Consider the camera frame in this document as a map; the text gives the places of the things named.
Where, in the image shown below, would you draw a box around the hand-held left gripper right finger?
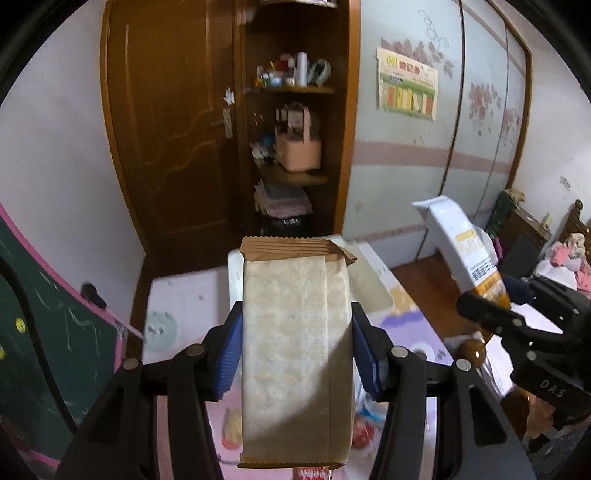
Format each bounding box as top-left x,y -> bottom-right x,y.
350,301 -> 539,480

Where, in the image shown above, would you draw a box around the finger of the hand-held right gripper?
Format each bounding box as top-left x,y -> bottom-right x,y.
456,292 -> 583,359
501,275 -> 591,324

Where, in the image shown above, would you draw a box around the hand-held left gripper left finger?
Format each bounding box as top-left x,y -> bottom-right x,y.
55,301 -> 244,480

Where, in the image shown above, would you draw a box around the beige snack packet brown ends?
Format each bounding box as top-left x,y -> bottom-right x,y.
237,235 -> 358,470

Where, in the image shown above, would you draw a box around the white plastic bin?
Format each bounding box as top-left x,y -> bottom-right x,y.
228,240 -> 395,324

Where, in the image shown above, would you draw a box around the white and orange snack packet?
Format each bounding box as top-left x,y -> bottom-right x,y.
412,196 -> 513,370

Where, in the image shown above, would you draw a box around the pile of pink clothes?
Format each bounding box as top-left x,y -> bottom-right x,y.
547,233 -> 591,291

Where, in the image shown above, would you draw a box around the dark wooden nightstand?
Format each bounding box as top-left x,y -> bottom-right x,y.
499,203 -> 552,278

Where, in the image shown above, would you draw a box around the pink cartoon printed blanket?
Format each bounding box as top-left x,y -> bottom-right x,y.
141,268 -> 509,480

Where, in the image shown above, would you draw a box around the red snack packet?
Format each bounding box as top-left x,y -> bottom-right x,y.
353,418 -> 378,449

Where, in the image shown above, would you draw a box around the carved wooden headboard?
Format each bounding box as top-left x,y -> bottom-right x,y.
561,199 -> 591,241

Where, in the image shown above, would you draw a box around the black chalkboard eraser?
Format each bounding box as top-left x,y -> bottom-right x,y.
81,284 -> 108,308

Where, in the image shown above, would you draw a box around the stack of folded papers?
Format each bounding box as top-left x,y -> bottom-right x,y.
254,181 -> 315,217

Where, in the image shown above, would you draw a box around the floral sliding wardrobe doors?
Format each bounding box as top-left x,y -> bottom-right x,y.
344,0 -> 532,268

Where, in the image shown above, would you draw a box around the brown wooden corner shelf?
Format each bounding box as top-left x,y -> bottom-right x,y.
233,0 -> 361,241

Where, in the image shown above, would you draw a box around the brown wooden door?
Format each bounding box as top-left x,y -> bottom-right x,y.
100,0 -> 243,259

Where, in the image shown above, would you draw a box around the green chalkboard pink frame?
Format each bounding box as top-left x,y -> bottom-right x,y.
0,203 -> 144,472

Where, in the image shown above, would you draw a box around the pink basket with handle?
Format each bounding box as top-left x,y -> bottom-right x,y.
274,105 -> 322,172

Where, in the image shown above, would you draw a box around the wall poster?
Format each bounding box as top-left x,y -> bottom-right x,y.
376,46 -> 439,121

